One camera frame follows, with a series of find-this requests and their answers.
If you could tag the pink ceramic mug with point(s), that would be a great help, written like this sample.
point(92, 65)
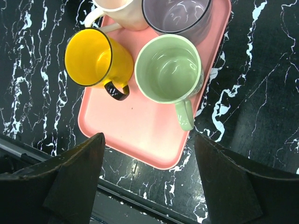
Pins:
point(125, 14)

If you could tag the light green ceramic mug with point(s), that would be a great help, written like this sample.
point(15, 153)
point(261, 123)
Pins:
point(168, 70)

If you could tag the yellow glass mug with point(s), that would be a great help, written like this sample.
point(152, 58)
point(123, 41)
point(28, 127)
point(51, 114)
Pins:
point(93, 59)

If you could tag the pink plastic tray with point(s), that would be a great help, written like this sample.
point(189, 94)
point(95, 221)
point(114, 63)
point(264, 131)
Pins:
point(137, 126)

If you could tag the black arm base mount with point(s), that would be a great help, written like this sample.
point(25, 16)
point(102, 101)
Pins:
point(111, 206)

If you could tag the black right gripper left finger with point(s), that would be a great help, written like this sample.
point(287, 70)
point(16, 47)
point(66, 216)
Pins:
point(58, 190)

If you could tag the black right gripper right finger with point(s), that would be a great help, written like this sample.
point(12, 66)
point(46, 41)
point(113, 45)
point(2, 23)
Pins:
point(239, 190)

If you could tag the purple translucent cup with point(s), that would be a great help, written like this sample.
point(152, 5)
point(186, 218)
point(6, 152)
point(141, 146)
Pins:
point(191, 19)

